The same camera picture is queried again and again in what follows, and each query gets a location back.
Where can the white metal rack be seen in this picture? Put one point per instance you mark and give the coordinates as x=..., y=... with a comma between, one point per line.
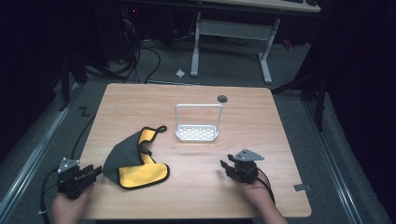
x=196, y=133

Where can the white-legged desk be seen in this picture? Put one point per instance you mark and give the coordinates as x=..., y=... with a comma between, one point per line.
x=233, y=29

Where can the white paper scrap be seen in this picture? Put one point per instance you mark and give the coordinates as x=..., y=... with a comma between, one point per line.
x=180, y=73

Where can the black metal stand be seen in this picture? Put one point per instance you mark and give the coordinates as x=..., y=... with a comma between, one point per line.
x=320, y=105
x=64, y=87

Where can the grey and yellow bag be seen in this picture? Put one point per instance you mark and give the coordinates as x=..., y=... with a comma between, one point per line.
x=124, y=155

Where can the grey tape piece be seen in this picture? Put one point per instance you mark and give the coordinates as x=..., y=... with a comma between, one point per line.
x=302, y=187

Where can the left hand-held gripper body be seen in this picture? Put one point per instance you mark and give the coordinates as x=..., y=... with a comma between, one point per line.
x=70, y=182

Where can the person's right hand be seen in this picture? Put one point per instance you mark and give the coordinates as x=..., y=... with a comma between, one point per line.
x=257, y=193

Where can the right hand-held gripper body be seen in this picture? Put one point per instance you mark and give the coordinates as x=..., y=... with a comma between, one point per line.
x=247, y=169

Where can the grey round table grommet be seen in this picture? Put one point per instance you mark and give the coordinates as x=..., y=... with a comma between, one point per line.
x=222, y=99

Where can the small red object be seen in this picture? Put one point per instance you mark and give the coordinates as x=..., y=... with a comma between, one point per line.
x=287, y=44

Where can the dark computer tower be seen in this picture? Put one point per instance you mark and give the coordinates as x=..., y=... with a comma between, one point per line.
x=129, y=31

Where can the person's left hand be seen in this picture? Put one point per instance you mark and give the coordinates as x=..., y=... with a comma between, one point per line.
x=68, y=210

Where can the metal floor rail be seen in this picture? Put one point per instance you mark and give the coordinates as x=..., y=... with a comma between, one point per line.
x=31, y=158
x=330, y=161

